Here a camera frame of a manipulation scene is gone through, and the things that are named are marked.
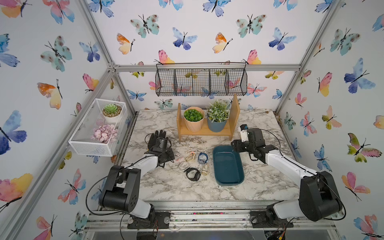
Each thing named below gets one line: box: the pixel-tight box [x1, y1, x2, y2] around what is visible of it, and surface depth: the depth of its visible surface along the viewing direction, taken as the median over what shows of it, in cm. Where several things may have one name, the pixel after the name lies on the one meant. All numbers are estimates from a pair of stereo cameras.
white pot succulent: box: [102, 103, 123, 124], surface depth 73 cm
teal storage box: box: [212, 145, 245, 186], surface depth 92 cm
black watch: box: [183, 167, 201, 182], surface depth 88 cm
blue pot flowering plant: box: [207, 99, 230, 133], surface depth 91 cm
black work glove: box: [147, 130, 169, 152], surface depth 77 cm
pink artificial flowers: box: [91, 124, 119, 144], surface depth 64 cm
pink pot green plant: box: [183, 106, 205, 133], surface depth 95 cm
